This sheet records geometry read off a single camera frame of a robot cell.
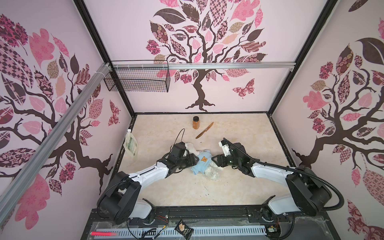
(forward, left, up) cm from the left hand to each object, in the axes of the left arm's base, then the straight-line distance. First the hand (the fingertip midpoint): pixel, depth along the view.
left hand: (196, 162), depth 86 cm
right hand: (+3, -11, +2) cm, 11 cm away
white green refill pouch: (+11, +41, +3) cm, 43 cm away
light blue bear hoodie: (+1, -5, +2) cm, 6 cm away
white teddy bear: (-6, -9, +2) cm, 11 cm away
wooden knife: (+25, -4, -6) cm, 26 cm away
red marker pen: (-34, +45, -6) cm, 56 cm away
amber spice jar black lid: (+31, 0, 0) cm, 31 cm away
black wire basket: (+70, +47, +11) cm, 85 cm away
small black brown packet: (-33, +6, -4) cm, 33 cm away
